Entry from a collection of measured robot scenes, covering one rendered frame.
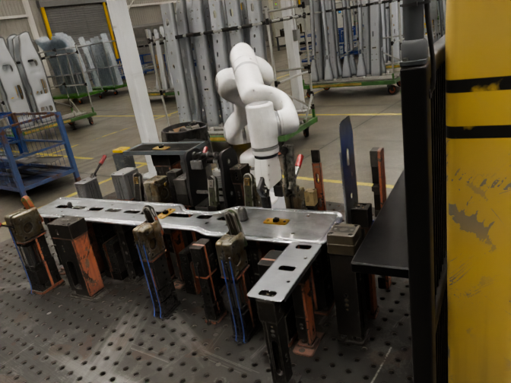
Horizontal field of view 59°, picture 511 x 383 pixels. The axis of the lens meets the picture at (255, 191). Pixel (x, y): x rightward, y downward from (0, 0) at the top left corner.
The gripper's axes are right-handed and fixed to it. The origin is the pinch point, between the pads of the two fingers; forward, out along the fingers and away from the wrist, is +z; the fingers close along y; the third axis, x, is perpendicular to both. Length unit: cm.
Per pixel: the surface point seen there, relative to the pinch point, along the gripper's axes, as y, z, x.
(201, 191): -17.8, 6.4, -41.8
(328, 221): -2.7, 7.9, 17.3
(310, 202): -10.7, 5.4, 8.4
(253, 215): -3.4, 8.2, -10.4
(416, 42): 64, -51, 56
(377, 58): -767, 55, -152
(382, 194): -13.8, 2.8, 31.8
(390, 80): -723, 90, -120
